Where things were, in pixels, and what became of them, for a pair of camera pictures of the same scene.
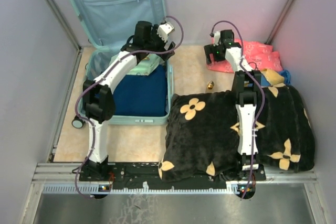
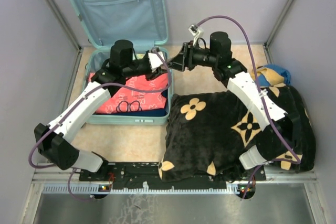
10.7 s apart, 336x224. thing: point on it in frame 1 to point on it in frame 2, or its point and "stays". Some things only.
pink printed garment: [258, 56] to [123, 100]
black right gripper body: [210, 49] to [197, 57]
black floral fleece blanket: [201, 134] stays
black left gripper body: [157, 43] to [141, 68]
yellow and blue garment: [270, 77] stays
